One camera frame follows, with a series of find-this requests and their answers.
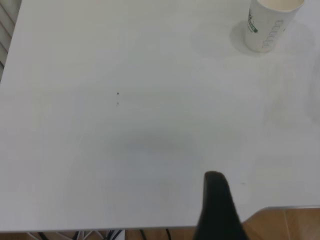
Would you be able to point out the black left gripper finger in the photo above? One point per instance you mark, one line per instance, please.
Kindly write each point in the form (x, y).
(217, 210)

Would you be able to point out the white paper coffee cup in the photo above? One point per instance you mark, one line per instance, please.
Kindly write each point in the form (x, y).
(267, 27)

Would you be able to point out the grey slatted panel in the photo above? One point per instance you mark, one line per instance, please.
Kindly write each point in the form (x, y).
(7, 37)

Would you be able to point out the white table frame strut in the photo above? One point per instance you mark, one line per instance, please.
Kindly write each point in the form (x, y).
(85, 235)

